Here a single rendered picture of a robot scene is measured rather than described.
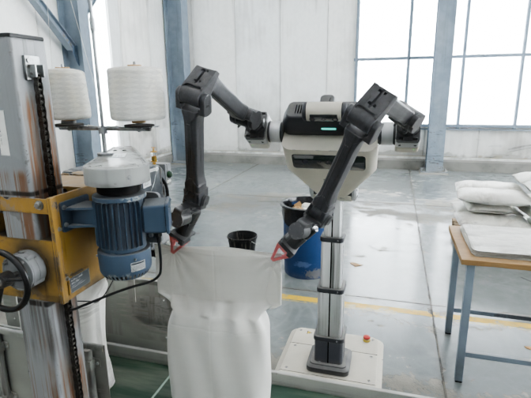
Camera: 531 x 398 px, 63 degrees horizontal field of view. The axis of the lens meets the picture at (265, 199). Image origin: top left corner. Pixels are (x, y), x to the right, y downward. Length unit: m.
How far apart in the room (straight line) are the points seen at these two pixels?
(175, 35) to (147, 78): 9.00
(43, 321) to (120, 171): 0.52
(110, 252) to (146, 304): 0.96
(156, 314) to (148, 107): 1.20
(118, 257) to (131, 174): 0.24
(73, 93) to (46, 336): 0.74
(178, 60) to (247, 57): 1.56
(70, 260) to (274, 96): 8.57
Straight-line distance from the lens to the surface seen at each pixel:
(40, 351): 1.55
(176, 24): 10.34
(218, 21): 10.21
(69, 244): 1.38
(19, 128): 1.32
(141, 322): 2.32
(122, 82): 1.35
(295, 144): 1.78
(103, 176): 1.23
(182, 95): 1.37
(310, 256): 3.80
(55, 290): 1.40
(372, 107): 1.24
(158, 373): 2.16
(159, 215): 1.27
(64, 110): 1.50
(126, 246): 1.30
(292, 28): 9.69
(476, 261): 2.51
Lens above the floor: 1.61
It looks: 14 degrees down
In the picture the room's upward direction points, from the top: 1 degrees counter-clockwise
